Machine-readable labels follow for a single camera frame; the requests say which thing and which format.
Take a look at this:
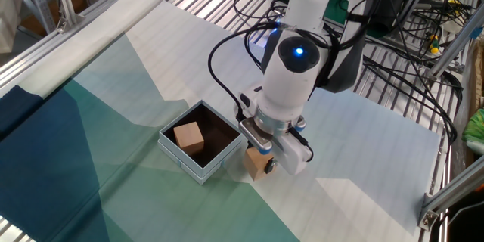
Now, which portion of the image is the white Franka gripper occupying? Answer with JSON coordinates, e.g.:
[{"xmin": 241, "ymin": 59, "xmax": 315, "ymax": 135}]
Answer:
[{"xmin": 239, "ymin": 84, "xmax": 315, "ymax": 177}]

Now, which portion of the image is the light wooden cube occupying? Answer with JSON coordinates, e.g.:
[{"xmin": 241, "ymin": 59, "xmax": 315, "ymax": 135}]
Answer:
[
  {"xmin": 172, "ymin": 121, "xmax": 206, "ymax": 156},
  {"xmin": 243, "ymin": 146, "xmax": 278, "ymax": 182}
]

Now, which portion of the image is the light blue gift box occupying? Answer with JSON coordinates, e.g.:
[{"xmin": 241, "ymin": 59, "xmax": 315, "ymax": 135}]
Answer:
[{"xmin": 157, "ymin": 99, "xmax": 246, "ymax": 185}]

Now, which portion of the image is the flat black box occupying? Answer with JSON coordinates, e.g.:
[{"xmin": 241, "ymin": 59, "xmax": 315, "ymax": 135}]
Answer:
[{"xmin": 377, "ymin": 0, "xmax": 410, "ymax": 34}]

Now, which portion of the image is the blue green white tablecloth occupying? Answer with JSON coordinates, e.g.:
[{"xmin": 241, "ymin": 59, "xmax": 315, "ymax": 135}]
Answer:
[{"xmin": 0, "ymin": 0, "xmax": 442, "ymax": 242}]

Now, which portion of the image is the green plastic bag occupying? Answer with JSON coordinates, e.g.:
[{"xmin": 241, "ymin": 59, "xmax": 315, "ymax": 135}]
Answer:
[{"xmin": 461, "ymin": 107, "xmax": 484, "ymax": 156}]

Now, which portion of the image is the grey perforated metal upright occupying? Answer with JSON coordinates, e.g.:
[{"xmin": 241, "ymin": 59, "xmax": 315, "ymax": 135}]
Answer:
[{"xmin": 18, "ymin": 0, "xmax": 57, "ymax": 34}]

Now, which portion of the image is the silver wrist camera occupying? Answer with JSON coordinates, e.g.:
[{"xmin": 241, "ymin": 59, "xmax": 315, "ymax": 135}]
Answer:
[{"xmin": 237, "ymin": 119, "xmax": 274, "ymax": 156}]

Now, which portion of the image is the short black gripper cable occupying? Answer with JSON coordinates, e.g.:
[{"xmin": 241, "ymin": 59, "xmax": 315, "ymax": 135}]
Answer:
[{"xmin": 287, "ymin": 126, "xmax": 315, "ymax": 163}]

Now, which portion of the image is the silver bracket with blue tip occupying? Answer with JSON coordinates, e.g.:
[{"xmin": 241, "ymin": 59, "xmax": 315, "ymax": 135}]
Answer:
[{"xmin": 293, "ymin": 115, "xmax": 308, "ymax": 133}]

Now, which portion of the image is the long black camera cable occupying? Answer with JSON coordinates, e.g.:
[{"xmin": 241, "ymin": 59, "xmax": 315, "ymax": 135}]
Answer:
[{"xmin": 206, "ymin": 20, "xmax": 288, "ymax": 122}]

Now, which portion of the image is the aluminium frame post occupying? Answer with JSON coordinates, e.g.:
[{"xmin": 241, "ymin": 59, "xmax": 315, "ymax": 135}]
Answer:
[
  {"xmin": 417, "ymin": 157, "xmax": 484, "ymax": 232},
  {"xmin": 426, "ymin": 5, "xmax": 484, "ymax": 81}
]

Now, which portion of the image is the thick black cable bundle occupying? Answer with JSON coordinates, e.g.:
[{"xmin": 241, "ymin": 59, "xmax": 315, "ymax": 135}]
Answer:
[{"xmin": 355, "ymin": 54, "xmax": 465, "ymax": 145}]

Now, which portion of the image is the yellow handled screwdriver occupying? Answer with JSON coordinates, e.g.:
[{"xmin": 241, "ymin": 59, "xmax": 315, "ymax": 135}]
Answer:
[{"xmin": 426, "ymin": 33, "xmax": 442, "ymax": 55}]

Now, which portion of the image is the aluminium table edge rail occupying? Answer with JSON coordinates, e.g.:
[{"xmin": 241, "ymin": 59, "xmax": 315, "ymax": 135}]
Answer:
[{"xmin": 0, "ymin": 0, "xmax": 169, "ymax": 98}]

